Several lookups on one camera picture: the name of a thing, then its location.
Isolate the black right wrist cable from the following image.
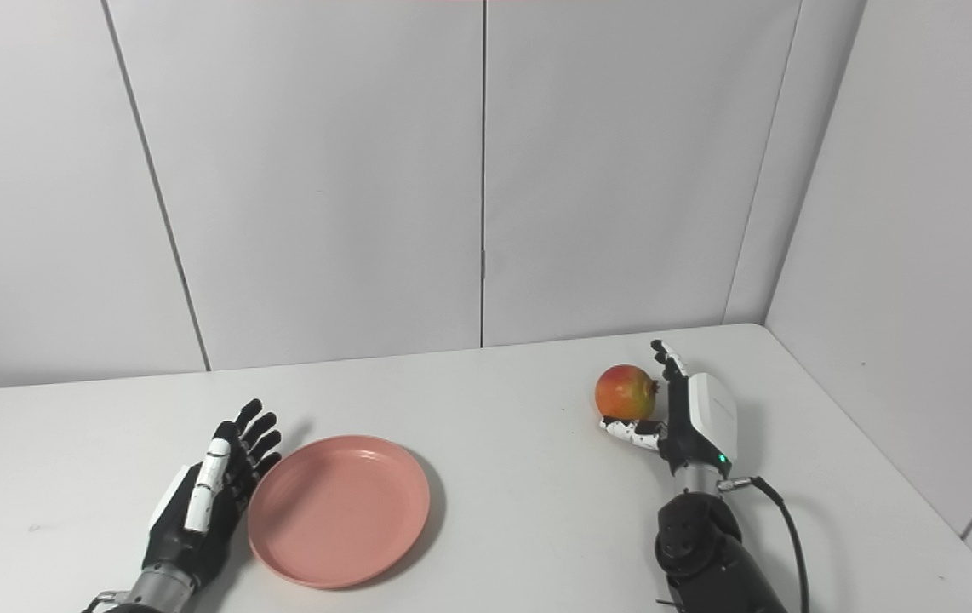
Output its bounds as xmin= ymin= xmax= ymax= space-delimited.
xmin=718 ymin=476 xmax=810 ymax=613

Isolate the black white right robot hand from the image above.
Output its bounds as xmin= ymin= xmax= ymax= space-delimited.
xmin=598 ymin=340 xmax=740 ymax=478

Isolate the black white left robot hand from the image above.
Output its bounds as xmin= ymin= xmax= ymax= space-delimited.
xmin=142 ymin=398 xmax=283 ymax=590

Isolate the red yellow pomegranate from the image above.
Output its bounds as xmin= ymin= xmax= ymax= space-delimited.
xmin=595 ymin=364 xmax=661 ymax=421

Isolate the pink round plate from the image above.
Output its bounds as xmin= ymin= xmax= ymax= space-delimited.
xmin=248 ymin=435 xmax=432 ymax=590

